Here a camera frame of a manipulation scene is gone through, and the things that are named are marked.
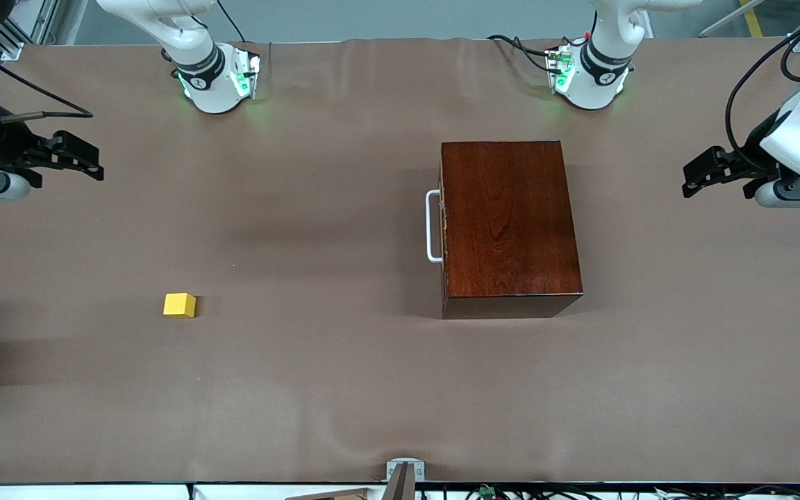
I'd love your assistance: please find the grey metal camera bracket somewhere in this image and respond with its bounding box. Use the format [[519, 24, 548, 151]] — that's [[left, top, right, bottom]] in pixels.
[[381, 458, 426, 500]]

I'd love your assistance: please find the brown table cloth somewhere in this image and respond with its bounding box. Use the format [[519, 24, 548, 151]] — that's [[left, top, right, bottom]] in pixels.
[[0, 38, 800, 485]]

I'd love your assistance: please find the yellow wooden block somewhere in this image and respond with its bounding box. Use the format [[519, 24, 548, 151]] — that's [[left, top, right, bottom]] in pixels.
[[162, 292, 197, 319]]

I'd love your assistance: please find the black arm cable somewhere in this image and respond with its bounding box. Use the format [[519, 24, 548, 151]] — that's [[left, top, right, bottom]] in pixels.
[[0, 38, 94, 126], [725, 17, 800, 169]]

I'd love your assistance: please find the black base cable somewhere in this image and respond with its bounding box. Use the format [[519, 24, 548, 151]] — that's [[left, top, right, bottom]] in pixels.
[[487, 35, 569, 74], [216, 0, 244, 44]]

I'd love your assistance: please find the light wooden board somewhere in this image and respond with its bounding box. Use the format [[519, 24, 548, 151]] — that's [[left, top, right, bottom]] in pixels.
[[285, 488, 369, 500]]

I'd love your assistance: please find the dark red wooden cabinet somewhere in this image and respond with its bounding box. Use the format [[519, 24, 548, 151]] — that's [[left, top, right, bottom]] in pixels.
[[440, 140, 585, 320]]

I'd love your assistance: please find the wooden drawer with white handle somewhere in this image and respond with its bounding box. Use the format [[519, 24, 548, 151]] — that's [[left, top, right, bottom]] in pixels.
[[426, 189, 451, 265]]

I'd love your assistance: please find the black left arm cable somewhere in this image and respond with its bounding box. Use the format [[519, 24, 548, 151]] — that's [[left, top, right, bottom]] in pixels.
[[725, 17, 800, 169]]

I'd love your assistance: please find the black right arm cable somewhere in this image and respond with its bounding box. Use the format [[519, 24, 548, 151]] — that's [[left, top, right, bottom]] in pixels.
[[0, 38, 94, 126]]

